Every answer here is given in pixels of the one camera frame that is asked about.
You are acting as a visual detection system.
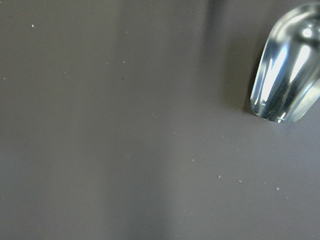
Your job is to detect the metal scoop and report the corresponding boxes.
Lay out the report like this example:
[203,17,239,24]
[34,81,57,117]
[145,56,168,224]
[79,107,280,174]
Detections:
[250,2,320,123]

